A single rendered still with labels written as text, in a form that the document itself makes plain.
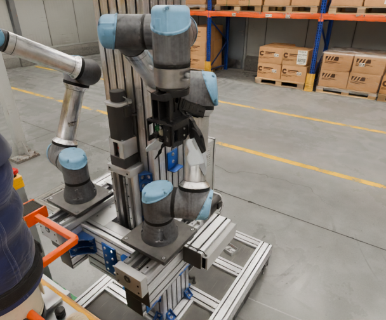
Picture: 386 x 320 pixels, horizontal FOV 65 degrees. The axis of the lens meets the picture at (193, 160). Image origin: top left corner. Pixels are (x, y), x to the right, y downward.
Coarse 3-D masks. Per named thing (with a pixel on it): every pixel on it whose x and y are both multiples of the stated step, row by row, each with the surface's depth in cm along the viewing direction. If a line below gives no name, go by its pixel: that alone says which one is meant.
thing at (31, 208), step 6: (24, 204) 113; (30, 204) 113; (36, 204) 113; (24, 210) 110; (30, 210) 110; (36, 210) 110; (42, 210) 112; (24, 216) 108; (30, 216) 109; (48, 216) 115; (30, 222) 109; (36, 222) 112
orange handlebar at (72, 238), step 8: (40, 216) 110; (48, 224) 106; (56, 224) 106; (56, 232) 105; (64, 232) 102; (72, 232) 102; (72, 240) 99; (56, 248) 96; (64, 248) 96; (48, 256) 93; (56, 256) 94; (48, 264) 93; (32, 312) 76
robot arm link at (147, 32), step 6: (144, 18) 66; (150, 18) 66; (192, 18) 68; (144, 24) 66; (192, 24) 65; (144, 30) 66; (150, 30) 66; (144, 36) 66; (150, 36) 66; (150, 42) 67; (192, 42) 66; (150, 48) 69
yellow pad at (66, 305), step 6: (42, 282) 99; (60, 294) 95; (66, 300) 93; (60, 306) 88; (66, 306) 91; (72, 306) 91; (48, 312) 89; (54, 312) 89; (60, 312) 86; (66, 312) 89; (72, 312) 89; (84, 312) 90; (48, 318) 87; (54, 318) 87; (60, 318) 87; (90, 318) 88
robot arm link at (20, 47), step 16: (0, 32) 100; (0, 48) 105; (16, 48) 107; (32, 48) 110; (48, 48) 115; (48, 64) 116; (64, 64) 119; (80, 64) 123; (96, 64) 132; (80, 80) 128; (96, 80) 133
